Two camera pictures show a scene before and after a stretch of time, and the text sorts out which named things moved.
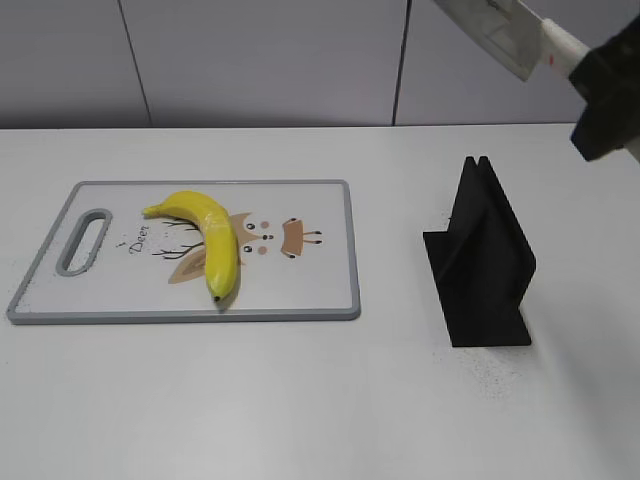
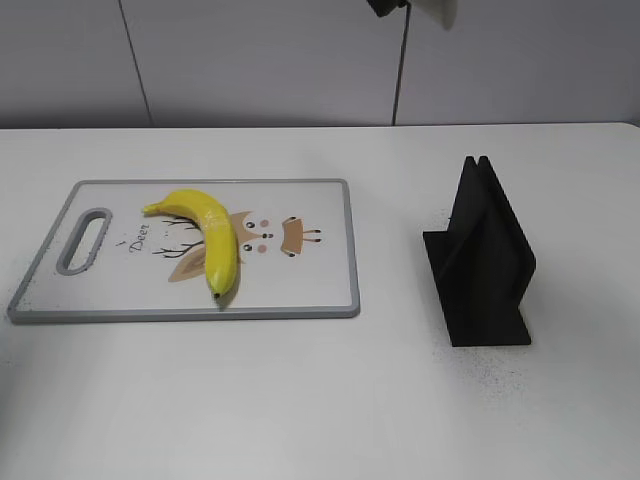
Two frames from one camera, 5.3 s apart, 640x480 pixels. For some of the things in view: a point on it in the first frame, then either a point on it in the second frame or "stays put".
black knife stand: x=483 y=264 stays put
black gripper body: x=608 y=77 → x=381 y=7
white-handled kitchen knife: x=517 y=38 → x=443 y=12
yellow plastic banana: x=219 y=234 stays put
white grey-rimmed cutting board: x=108 y=261 stays put
